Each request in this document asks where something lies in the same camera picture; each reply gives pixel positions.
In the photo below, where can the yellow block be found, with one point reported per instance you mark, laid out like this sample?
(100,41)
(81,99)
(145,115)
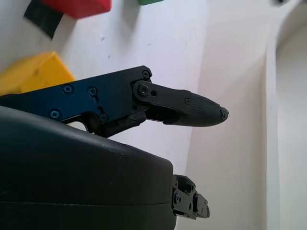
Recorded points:
(36,69)

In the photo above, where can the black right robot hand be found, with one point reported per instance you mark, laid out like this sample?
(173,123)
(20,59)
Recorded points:
(72,167)

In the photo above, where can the black tape strip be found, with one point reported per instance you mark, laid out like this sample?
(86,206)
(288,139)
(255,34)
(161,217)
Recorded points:
(43,19)

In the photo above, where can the green block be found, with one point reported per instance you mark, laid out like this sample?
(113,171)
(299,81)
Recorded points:
(149,2)

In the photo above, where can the red block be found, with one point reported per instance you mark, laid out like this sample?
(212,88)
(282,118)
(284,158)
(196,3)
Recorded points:
(81,7)

